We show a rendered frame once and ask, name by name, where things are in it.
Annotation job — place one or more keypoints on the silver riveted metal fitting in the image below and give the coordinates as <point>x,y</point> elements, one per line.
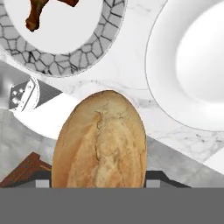
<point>24,94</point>

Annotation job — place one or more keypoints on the white flat panel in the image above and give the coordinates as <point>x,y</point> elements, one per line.
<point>48,116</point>

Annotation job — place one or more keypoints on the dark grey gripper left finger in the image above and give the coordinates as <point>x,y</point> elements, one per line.
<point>42,176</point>

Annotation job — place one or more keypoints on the white plate with crackle rim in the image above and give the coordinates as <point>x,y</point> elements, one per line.
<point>62,40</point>

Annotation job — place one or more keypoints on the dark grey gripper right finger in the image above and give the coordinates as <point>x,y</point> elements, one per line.
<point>154,176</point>

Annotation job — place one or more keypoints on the oval brown bread loaf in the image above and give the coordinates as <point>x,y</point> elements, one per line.
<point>100,140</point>

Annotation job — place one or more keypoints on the brown chicken drumstick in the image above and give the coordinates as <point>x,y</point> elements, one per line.
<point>36,14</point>

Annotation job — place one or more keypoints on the brown wooden board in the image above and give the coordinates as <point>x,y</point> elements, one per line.
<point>27,169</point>

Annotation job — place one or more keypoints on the plain white plate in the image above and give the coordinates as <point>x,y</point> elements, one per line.
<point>189,64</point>

